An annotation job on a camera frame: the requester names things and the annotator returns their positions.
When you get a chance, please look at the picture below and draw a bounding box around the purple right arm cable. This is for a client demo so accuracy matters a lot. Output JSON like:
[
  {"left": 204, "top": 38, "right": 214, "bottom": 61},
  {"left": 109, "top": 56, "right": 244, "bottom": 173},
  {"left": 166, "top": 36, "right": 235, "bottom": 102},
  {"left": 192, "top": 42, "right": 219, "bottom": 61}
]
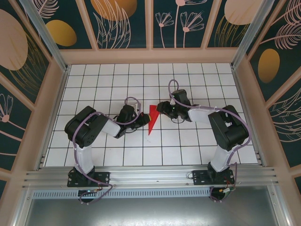
[{"left": 168, "top": 79, "right": 250, "bottom": 203}]

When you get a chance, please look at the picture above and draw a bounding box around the grey metal sheet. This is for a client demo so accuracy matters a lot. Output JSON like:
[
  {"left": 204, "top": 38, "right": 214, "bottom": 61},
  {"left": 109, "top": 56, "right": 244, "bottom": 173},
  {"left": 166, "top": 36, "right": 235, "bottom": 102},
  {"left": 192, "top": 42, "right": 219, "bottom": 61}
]
[{"left": 23, "top": 197, "right": 282, "bottom": 226}]

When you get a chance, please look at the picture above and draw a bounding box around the aluminium mounting rail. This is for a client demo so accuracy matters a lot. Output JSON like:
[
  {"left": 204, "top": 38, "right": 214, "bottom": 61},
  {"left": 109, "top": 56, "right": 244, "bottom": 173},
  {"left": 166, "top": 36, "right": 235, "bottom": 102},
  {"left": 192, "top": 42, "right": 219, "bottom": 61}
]
[{"left": 22, "top": 165, "right": 280, "bottom": 192}]

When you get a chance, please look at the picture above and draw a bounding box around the aluminium side rail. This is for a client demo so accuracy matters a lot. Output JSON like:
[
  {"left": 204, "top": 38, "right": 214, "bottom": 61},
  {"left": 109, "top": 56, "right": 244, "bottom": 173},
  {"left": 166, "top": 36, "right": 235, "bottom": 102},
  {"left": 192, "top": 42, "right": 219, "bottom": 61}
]
[
  {"left": 35, "top": 65, "right": 71, "bottom": 171},
  {"left": 230, "top": 65, "right": 265, "bottom": 168}
]

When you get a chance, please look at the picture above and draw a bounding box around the grey slotted cable duct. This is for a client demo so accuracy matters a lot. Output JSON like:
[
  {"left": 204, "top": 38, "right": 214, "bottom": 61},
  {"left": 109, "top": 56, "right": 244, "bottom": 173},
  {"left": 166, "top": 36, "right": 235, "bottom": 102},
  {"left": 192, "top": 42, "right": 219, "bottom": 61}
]
[{"left": 32, "top": 189, "right": 212, "bottom": 200}]

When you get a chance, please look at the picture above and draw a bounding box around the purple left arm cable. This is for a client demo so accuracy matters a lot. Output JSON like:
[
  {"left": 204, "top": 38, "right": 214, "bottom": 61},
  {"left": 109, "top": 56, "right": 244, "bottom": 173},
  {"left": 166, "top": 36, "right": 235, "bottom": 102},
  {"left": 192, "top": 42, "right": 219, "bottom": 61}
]
[{"left": 71, "top": 97, "right": 143, "bottom": 206}]

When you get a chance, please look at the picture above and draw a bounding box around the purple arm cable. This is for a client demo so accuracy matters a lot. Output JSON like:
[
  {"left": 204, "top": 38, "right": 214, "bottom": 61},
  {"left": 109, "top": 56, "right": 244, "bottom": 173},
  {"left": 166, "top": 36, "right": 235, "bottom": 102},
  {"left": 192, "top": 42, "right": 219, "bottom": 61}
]
[
  {"left": 71, "top": 97, "right": 143, "bottom": 206},
  {"left": 168, "top": 79, "right": 250, "bottom": 203}
]

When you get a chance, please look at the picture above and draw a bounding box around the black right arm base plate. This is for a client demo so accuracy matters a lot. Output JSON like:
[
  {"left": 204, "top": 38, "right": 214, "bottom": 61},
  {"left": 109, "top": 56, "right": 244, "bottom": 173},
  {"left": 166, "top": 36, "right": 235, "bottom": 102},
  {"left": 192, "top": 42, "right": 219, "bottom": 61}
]
[{"left": 192, "top": 169, "right": 235, "bottom": 187}]

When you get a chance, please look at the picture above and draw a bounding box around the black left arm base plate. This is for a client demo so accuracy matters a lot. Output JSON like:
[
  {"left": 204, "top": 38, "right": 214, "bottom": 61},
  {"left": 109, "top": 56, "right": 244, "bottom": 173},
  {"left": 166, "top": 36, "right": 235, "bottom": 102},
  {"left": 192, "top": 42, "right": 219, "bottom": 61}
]
[{"left": 67, "top": 171, "right": 111, "bottom": 188}]

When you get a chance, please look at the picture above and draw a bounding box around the aluminium corner post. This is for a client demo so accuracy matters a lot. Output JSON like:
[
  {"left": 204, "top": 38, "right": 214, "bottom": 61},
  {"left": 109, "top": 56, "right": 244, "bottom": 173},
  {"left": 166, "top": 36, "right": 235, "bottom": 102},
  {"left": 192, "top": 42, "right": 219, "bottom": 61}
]
[
  {"left": 230, "top": 0, "right": 284, "bottom": 69},
  {"left": 18, "top": 0, "right": 71, "bottom": 73}
]

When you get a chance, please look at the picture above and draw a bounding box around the small dark circuit board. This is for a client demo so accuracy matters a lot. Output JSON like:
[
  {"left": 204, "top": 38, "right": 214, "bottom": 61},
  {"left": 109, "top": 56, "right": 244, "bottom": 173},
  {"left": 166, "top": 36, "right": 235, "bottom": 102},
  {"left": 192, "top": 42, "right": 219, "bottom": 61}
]
[{"left": 79, "top": 188, "right": 99, "bottom": 196}]

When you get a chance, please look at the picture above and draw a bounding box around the green circuit board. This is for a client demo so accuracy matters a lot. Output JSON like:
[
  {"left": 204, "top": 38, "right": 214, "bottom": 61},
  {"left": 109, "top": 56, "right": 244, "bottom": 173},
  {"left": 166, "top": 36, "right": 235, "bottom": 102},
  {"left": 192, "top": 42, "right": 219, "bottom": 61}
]
[{"left": 220, "top": 186, "right": 237, "bottom": 196}]

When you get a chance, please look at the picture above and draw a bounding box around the red paper sheet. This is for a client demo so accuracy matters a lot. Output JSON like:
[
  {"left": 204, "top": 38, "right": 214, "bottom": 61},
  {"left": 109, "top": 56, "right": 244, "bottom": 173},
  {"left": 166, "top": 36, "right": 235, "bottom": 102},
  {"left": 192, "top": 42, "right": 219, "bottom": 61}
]
[{"left": 147, "top": 105, "right": 163, "bottom": 137}]

